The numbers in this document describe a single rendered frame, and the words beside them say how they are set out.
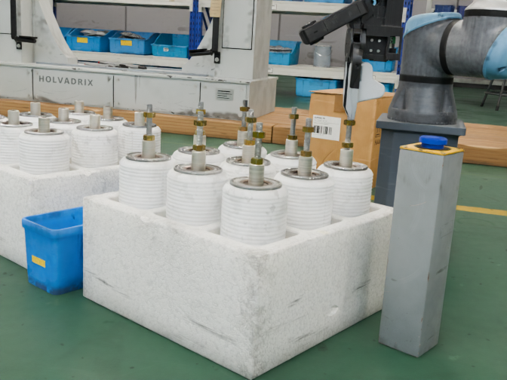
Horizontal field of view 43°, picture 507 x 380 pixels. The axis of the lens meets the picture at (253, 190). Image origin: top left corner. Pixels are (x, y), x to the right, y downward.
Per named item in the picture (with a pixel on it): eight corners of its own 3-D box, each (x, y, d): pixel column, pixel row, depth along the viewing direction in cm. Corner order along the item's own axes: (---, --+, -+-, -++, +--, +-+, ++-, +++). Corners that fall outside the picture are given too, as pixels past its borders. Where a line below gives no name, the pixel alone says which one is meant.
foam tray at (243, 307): (233, 250, 141) (238, 170, 137) (391, 304, 116) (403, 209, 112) (81, 296, 112) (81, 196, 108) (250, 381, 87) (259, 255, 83)
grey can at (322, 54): (314, 66, 575) (316, 44, 570) (331, 67, 571) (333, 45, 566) (311, 66, 560) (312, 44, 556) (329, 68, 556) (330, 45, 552)
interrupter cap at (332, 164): (352, 163, 115) (353, 160, 115) (376, 172, 108) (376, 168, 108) (315, 164, 112) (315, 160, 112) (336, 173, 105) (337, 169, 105)
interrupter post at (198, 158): (188, 172, 99) (188, 151, 98) (193, 170, 101) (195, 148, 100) (202, 174, 98) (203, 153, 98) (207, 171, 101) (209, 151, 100)
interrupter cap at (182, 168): (165, 173, 97) (165, 169, 97) (185, 165, 104) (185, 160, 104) (212, 179, 95) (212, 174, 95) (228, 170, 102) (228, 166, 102)
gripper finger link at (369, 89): (384, 121, 103) (388, 62, 102) (347, 118, 103) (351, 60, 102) (380, 121, 106) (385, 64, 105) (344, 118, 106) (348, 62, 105)
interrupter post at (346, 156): (347, 167, 111) (349, 148, 111) (354, 170, 109) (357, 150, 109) (335, 167, 111) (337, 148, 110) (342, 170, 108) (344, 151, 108)
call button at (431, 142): (425, 147, 97) (427, 133, 97) (450, 151, 95) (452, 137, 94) (413, 149, 94) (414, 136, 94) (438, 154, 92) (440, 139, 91)
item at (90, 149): (99, 203, 146) (100, 124, 142) (126, 212, 140) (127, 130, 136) (62, 210, 139) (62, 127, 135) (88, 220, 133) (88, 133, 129)
